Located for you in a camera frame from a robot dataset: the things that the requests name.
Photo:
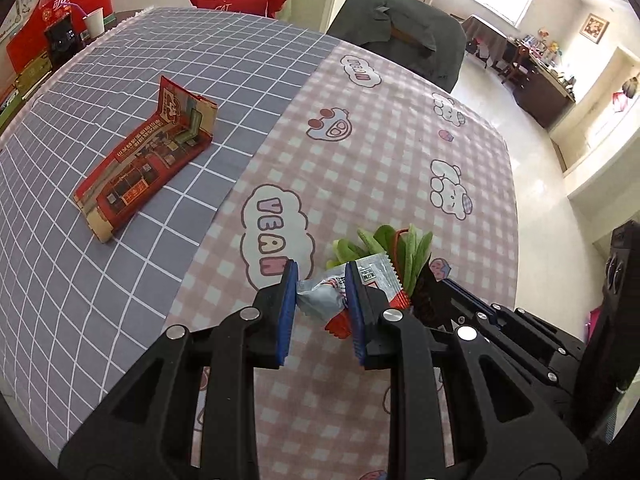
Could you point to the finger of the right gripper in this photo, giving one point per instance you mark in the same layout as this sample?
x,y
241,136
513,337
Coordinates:
x,y
500,304
441,303

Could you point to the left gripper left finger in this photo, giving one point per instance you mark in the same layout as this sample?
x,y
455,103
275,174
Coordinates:
x,y
186,408

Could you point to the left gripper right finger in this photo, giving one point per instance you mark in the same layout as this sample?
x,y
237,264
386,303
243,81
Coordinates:
x,y
458,409

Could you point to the red white snack wrapper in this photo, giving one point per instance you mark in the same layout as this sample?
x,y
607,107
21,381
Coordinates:
x,y
325,299

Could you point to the dark wooden desk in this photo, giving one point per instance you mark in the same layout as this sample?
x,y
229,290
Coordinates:
x,y
541,95

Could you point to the checkered pink grey tablecloth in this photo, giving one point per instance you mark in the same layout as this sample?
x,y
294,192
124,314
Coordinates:
x,y
315,140

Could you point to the wooden chair at desk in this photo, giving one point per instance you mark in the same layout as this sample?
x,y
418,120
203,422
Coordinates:
x,y
519,67

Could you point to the chair with grey jacket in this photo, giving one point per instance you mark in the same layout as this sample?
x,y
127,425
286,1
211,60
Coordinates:
x,y
410,33

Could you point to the round table dark cloth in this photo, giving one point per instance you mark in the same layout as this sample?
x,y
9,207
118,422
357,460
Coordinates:
x,y
483,32

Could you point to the red printed flyer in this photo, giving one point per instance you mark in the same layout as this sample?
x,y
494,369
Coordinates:
x,y
181,129

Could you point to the white paper cup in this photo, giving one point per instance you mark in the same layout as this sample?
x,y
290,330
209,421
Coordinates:
x,y
94,22

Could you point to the cola bottle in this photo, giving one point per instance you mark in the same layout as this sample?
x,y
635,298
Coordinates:
x,y
53,11

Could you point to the framed wall picture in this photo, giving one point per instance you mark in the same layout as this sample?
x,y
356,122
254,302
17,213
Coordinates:
x,y
594,28

